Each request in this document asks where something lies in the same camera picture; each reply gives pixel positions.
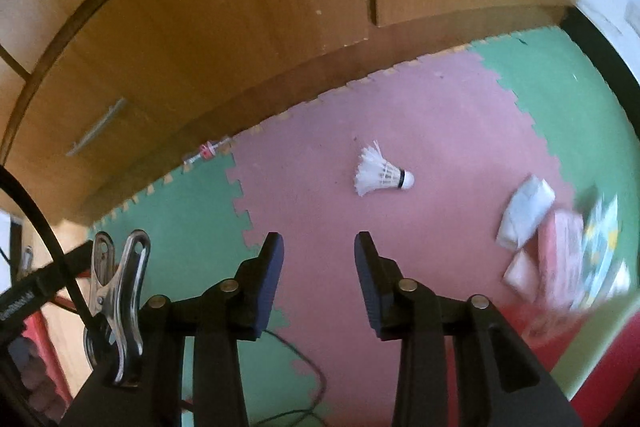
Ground thin black floor cable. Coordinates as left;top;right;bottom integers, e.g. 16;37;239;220
180;329;328;427

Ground white badminton shuttlecock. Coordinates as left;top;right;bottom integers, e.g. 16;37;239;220
354;140;416;196

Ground white tissue pad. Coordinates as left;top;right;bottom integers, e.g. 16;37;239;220
502;249;541;300

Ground pink plastic packet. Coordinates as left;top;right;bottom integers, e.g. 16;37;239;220
537;207;586;308

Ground colourful wet wipes packet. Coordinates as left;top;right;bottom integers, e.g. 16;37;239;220
575;194;633;308

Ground metal wardrobe handle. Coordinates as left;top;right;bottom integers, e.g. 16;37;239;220
66;98;126;156

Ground blue white crumpled wrapper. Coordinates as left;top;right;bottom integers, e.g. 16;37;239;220
496;174;557;252

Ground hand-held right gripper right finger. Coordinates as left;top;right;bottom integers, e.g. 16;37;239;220
354;231;583;427

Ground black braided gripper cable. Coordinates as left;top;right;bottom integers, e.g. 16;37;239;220
0;166;98;333

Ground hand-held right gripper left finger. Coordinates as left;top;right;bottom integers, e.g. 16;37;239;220
60;232;286;427

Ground wooden wardrobe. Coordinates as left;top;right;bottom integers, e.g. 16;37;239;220
0;0;596;228

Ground person's left hand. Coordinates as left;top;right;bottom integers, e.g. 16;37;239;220
10;339;68;423

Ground small red white wrapper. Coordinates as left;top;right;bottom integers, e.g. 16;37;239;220
182;138;233;168

